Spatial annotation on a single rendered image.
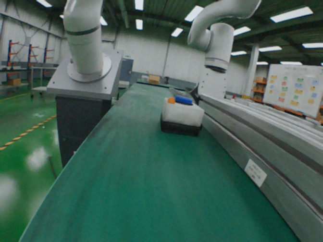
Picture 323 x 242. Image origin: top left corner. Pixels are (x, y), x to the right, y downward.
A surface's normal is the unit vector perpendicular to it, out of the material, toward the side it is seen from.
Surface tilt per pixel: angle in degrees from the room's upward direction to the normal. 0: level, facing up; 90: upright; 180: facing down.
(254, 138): 90
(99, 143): 0
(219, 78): 90
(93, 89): 45
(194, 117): 90
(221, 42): 90
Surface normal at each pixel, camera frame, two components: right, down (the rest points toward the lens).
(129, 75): 0.15, 0.31
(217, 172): 0.18, -0.94
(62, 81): 0.23, -0.44
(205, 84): -0.07, 0.29
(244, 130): -0.98, -0.16
